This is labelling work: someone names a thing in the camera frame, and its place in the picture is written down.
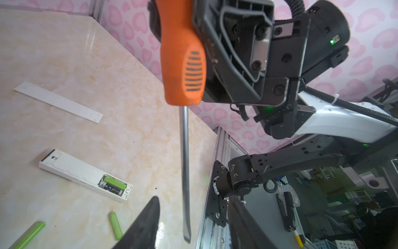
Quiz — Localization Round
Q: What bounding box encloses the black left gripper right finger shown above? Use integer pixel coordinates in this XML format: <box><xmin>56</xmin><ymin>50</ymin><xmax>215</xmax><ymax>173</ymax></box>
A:
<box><xmin>228</xmin><ymin>196</ymin><xmax>277</xmax><ymax>249</ymax></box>

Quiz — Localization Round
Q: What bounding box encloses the green battery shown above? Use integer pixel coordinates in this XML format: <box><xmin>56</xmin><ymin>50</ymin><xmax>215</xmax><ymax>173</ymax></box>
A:
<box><xmin>109</xmin><ymin>212</ymin><xmax>123</xmax><ymax>241</ymax></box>
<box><xmin>14</xmin><ymin>222</ymin><xmax>46</xmax><ymax>249</ymax></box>
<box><xmin>104</xmin><ymin>176</ymin><xmax>127</xmax><ymax>190</ymax></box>

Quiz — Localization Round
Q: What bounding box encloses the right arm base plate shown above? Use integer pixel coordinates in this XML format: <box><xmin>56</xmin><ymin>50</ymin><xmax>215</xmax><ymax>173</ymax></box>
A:
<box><xmin>206</xmin><ymin>160</ymin><xmax>231</xmax><ymax>227</ymax></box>

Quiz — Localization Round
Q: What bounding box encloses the long white slim cover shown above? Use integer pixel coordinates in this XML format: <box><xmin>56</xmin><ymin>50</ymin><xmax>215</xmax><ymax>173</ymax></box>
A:
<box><xmin>14</xmin><ymin>81</ymin><xmax>103</xmax><ymax>123</ymax></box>

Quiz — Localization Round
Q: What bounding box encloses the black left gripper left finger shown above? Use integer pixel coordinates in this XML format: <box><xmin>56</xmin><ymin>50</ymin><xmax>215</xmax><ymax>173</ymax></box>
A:
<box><xmin>113</xmin><ymin>196</ymin><xmax>160</xmax><ymax>249</ymax></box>

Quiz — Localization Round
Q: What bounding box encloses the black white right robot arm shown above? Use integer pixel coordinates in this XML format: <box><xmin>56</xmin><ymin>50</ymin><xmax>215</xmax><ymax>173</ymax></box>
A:
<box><xmin>148</xmin><ymin>1</ymin><xmax>398</xmax><ymax>200</ymax></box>

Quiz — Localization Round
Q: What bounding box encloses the slim white remote with display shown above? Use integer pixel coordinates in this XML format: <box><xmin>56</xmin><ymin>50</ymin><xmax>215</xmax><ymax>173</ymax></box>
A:
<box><xmin>39</xmin><ymin>149</ymin><xmax>133</xmax><ymax>203</ymax></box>

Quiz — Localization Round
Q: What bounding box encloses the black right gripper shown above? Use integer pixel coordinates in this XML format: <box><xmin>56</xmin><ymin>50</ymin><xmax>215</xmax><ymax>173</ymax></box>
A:
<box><xmin>148</xmin><ymin>1</ymin><xmax>350</xmax><ymax>139</ymax></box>

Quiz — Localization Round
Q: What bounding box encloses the aluminium corner frame post right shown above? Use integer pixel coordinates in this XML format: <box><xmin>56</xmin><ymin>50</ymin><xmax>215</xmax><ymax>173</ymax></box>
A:
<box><xmin>88</xmin><ymin>0</ymin><xmax>105</xmax><ymax>22</ymax></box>

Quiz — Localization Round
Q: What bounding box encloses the orange handled screwdriver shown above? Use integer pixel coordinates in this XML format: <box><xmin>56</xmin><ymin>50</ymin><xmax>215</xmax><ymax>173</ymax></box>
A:
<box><xmin>156</xmin><ymin>1</ymin><xmax>207</xmax><ymax>243</ymax></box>

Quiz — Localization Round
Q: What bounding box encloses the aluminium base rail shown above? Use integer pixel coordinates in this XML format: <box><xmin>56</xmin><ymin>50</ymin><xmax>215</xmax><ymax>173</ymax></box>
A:
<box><xmin>196</xmin><ymin>126</ymin><xmax>247</xmax><ymax>249</ymax></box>

